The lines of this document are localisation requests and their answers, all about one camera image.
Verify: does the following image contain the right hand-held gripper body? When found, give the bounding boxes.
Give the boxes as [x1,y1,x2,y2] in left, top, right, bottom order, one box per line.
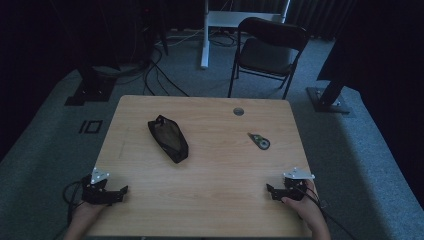
[282,167,316,202]

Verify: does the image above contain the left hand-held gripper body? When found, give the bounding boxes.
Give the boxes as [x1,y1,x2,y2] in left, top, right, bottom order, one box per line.
[81,166,113,206]

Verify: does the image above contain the black pencil pouch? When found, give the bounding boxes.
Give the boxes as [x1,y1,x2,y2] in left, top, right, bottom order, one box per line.
[147,114,190,165]

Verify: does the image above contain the person's left hand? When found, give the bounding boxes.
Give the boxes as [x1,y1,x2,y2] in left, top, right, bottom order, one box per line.
[71,201,108,232]

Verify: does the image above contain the person's right hand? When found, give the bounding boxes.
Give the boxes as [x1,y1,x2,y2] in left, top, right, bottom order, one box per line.
[281,179,327,231]

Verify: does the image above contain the black folding chair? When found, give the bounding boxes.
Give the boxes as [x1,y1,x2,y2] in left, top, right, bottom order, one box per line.
[227,16,310,101]

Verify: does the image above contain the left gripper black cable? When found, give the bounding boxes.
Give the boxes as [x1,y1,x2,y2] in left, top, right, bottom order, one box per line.
[62,179,86,228]

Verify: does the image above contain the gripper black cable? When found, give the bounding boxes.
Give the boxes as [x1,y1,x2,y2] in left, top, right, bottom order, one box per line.
[299,184,359,240]
[62,179,86,228]

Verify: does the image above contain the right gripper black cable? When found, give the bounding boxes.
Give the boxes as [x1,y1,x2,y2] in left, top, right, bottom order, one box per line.
[299,184,359,240]

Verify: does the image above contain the black stand with base plate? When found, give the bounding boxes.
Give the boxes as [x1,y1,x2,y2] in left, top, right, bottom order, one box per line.
[306,78,352,115]
[64,63,118,107]

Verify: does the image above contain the black floor cables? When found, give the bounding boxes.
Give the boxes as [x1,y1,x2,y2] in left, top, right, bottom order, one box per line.
[114,43,191,98]

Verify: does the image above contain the white floor cable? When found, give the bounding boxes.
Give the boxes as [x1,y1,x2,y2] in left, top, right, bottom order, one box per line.
[156,28,206,48]

